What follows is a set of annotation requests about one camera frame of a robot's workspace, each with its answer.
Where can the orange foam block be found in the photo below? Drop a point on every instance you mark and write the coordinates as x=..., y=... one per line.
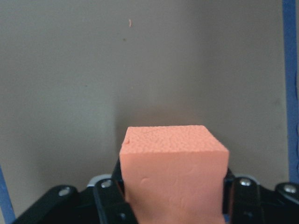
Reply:
x=174, y=174

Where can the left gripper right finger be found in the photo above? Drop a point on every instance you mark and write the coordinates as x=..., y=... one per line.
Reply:
x=241, y=200

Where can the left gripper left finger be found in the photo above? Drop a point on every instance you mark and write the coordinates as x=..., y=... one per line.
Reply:
x=109, y=197

